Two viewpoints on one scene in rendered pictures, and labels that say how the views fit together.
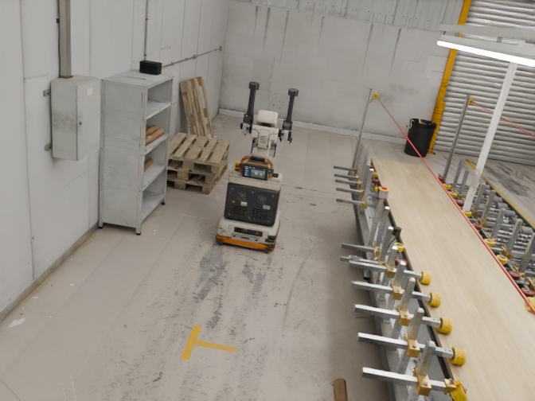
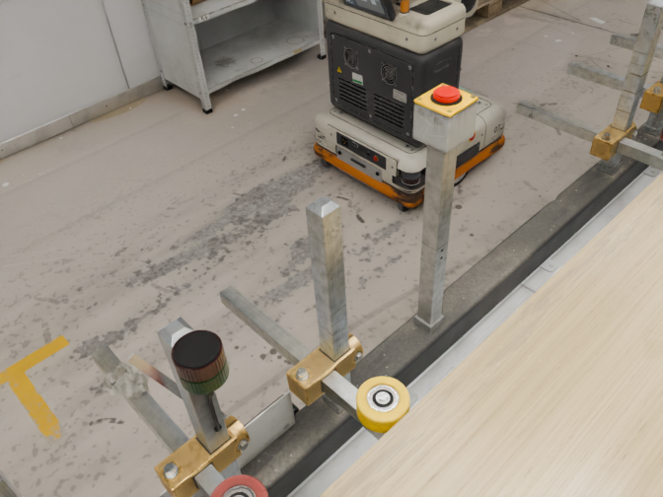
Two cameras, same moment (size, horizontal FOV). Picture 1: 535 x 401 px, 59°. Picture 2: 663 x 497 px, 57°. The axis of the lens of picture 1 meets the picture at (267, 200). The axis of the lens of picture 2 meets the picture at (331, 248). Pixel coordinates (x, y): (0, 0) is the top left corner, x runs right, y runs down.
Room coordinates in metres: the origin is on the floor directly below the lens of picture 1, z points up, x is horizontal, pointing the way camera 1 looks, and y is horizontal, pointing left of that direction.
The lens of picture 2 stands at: (2.78, -1.35, 1.69)
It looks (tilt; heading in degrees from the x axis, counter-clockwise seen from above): 42 degrees down; 47
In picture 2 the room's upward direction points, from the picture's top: 4 degrees counter-clockwise
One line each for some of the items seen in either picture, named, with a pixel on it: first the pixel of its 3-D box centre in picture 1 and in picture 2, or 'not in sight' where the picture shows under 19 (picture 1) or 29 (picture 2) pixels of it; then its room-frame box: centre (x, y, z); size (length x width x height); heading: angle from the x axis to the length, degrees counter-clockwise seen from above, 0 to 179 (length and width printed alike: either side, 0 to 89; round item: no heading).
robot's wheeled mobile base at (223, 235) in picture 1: (250, 224); (408, 131); (4.73, 0.15, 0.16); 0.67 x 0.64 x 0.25; 177
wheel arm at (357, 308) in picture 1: (400, 315); not in sight; (2.18, -0.81, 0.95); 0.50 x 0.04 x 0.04; 88
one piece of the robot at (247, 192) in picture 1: (254, 191); (397, 49); (4.64, 0.15, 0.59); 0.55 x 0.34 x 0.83; 87
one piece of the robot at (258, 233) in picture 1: (248, 231); (361, 149); (4.40, 0.14, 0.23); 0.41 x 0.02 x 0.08; 87
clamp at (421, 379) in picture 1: (421, 380); not in sight; (1.70, -0.80, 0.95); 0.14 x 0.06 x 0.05; 178
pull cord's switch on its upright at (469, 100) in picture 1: (456, 142); not in sight; (5.48, -2.08, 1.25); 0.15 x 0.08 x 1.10; 178
